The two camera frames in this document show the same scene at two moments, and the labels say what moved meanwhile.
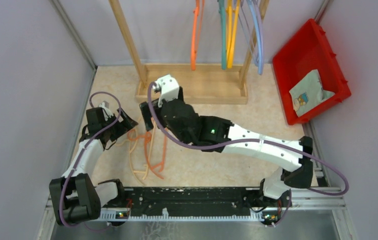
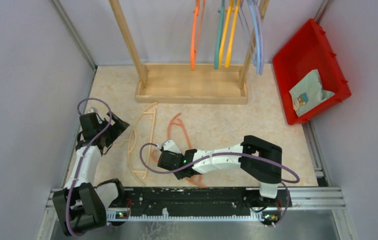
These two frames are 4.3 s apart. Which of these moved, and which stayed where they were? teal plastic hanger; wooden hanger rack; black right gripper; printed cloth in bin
Moved: teal plastic hanger; black right gripper
Stayed: wooden hanger rack; printed cloth in bin
